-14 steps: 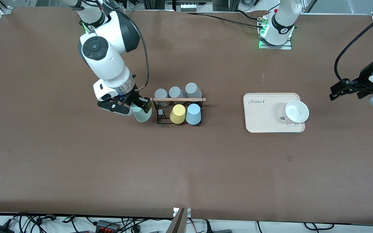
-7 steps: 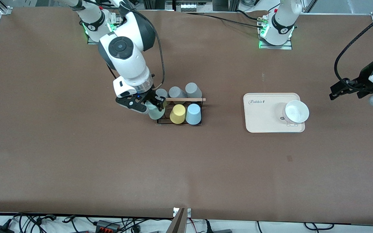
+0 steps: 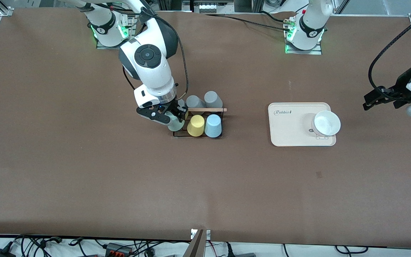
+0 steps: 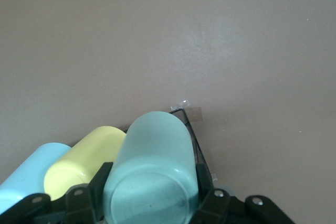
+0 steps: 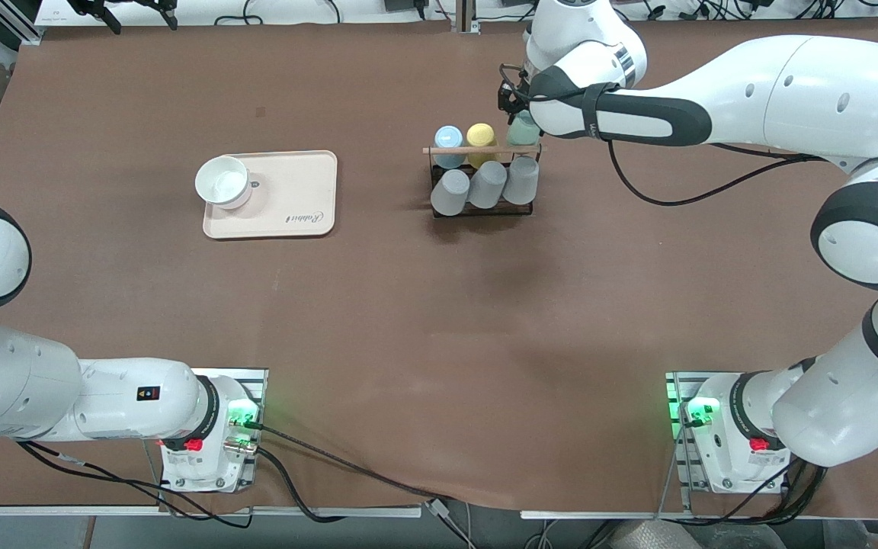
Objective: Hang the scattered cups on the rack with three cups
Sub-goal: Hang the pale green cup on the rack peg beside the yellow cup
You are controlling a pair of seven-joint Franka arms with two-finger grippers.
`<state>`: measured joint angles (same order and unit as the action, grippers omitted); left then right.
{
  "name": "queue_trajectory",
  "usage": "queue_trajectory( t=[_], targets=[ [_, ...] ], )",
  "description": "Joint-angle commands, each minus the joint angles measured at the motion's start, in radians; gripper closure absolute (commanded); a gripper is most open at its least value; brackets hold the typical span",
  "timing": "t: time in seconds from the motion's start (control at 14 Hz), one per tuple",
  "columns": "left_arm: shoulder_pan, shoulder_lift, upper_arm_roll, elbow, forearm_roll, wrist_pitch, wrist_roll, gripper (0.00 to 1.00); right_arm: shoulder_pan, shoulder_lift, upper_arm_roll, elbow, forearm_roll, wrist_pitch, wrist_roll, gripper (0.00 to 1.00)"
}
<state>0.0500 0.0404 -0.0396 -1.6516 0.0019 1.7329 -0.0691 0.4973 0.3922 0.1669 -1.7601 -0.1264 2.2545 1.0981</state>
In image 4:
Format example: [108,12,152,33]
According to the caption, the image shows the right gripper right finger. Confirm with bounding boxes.
[188,163,297,224]

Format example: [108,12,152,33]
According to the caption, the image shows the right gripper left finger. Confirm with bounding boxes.
[0,162,114,224]

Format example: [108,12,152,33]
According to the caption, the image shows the light blue plastic cup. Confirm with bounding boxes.
[0,142,72,214]

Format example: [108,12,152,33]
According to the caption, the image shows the sage green plastic cup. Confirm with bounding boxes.
[101,111,199,224]

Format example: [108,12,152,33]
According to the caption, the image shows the yellow plastic cup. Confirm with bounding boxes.
[44,126,127,201]

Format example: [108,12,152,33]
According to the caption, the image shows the brown tape patch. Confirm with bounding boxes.
[187,107,203,122]

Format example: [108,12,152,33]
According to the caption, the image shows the black wire cup rack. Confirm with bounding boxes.
[122,107,214,183]

